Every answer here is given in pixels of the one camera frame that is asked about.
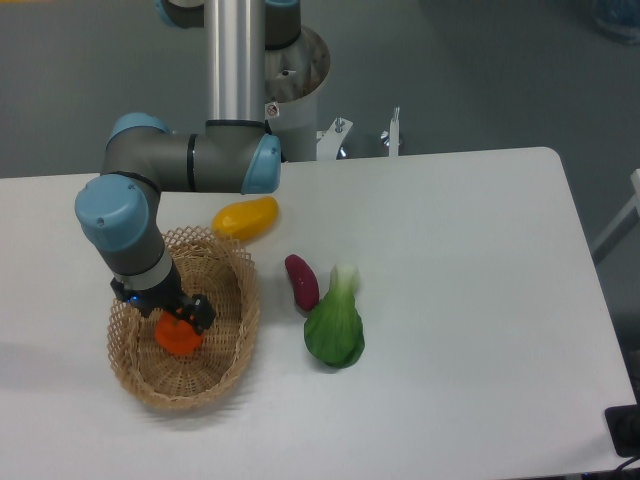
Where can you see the black device at table edge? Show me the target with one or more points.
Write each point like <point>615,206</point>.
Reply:
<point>623,425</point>

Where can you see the purple sweet potato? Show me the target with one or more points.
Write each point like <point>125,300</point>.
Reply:
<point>303,281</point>

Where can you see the woven wicker basket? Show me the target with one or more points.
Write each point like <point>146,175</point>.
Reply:
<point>222,270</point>

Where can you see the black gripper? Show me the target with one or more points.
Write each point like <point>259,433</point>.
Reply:
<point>167,295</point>

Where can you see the blue water bottle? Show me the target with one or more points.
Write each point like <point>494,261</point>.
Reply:
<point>618,19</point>

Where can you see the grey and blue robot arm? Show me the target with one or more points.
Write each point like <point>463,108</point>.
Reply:
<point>237,153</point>

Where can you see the yellow mango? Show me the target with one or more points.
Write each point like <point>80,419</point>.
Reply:
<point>246,220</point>

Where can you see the orange fruit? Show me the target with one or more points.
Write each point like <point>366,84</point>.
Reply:
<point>176,336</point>

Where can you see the white frame at right edge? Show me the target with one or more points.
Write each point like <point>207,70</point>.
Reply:
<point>621,225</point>

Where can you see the green bok choy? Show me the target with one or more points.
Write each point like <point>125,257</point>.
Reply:
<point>334,332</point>

